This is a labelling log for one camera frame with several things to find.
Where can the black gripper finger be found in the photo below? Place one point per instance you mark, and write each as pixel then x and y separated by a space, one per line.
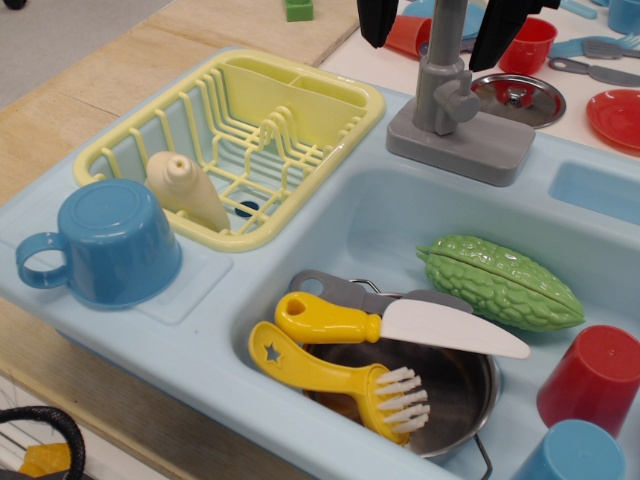
pixel 502 21
pixel 376 19

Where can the blue toy plate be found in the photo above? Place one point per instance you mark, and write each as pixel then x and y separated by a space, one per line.
pixel 450 14

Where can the red cup behind faucet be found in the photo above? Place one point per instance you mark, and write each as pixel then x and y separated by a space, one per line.
pixel 408 33

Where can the red cup on counter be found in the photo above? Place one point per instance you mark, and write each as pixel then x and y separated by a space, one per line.
pixel 529 49

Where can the blue toy utensil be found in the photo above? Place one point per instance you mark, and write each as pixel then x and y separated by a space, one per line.
pixel 574 47

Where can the green toy block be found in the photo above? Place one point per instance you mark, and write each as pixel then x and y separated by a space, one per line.
pixel 298 10

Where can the steel pot lid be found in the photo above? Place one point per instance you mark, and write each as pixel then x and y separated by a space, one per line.
pixel 520 98

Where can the grey toy spatula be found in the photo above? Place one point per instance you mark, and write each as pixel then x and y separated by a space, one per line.
pixel 607 50

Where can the grey knife on counter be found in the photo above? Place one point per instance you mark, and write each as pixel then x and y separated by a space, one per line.
pixel 598 73

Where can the blue cup top right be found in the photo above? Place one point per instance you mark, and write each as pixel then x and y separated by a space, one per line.
pixel 624 16

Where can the grey toy faucet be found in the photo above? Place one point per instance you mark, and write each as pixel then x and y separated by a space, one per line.
pixel 443 126

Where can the red toy plate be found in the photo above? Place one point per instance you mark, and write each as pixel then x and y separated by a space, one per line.
pixel 614 115

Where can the yellow dish drying rack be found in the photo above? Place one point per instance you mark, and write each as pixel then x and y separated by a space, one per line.
pixel 267 132

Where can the cream toy bottle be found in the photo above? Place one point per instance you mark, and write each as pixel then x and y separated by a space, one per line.
pixel 180 184

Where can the green toy bitter gourd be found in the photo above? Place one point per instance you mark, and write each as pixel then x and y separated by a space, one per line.
pixel 500 284

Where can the light blue toy sink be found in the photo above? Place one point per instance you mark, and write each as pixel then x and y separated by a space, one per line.
pixel 317 203

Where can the blue toy mug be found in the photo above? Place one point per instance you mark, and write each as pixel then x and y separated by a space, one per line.
pixel 113 248

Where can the small steel pot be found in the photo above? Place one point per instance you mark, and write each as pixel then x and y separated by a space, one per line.
pixel 462 390

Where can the red cup in sink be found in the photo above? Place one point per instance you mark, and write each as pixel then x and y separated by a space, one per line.
pixel 596 380

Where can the yellow toy dish brush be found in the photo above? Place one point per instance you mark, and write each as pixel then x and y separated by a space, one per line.
pixel 391 403

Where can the blue cup in sink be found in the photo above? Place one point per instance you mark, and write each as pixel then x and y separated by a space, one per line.
pixel 574 449

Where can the yellow object bottom left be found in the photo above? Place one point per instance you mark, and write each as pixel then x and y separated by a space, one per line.
pixel 45 459

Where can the yellow handled toy knife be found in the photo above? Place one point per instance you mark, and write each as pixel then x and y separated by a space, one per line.
pixel 309 319

